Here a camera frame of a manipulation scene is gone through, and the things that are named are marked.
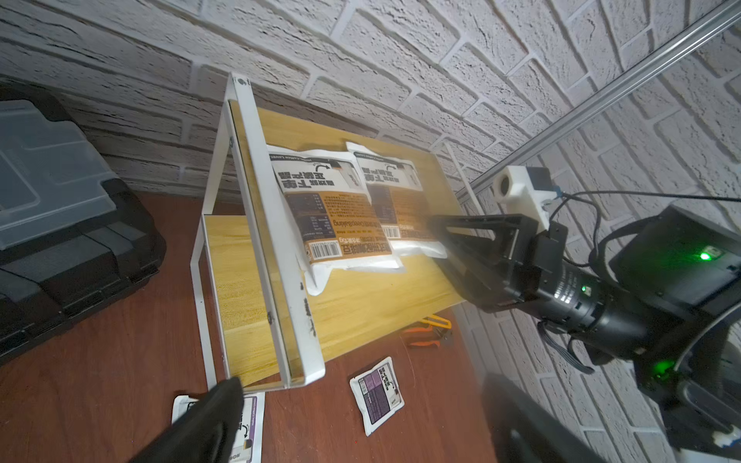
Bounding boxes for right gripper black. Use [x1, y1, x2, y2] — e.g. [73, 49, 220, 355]
[428, 214, 602, 324]

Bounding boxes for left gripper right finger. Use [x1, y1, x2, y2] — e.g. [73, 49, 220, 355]
[482, 373, 604, 463]

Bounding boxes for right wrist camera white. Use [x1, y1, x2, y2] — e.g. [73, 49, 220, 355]
[492, 166, 563, 233]

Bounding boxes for purple coffee bag right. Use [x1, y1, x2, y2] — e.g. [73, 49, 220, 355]
[349, 357, 405, 436]

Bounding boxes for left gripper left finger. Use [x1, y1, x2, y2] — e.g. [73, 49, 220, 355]
[130, 377, 244, 462]

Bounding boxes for white frame wooden shelf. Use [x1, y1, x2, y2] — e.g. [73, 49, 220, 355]
[190, 73, 462, 394]

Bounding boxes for orange handled pliers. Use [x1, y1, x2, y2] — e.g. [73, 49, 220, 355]
[401, 326, 453, 348]

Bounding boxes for purple coffee bag left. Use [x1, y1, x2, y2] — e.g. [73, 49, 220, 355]
[172, 392, 267, 463]

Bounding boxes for yellow coffee bag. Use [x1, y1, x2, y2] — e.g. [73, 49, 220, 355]
[267, 146, 404, 296]
[345, 142, 447, 259]

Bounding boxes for black plastic toolbox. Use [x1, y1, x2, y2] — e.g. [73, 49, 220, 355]
[1, 81, 166, 362]

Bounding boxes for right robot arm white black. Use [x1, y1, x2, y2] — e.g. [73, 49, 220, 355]
[430, 206, 740, 459]

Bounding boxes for purple coffee bag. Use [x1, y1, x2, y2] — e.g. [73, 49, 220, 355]
[172, 392, 267, 463]
[349, 357, 405, 436]

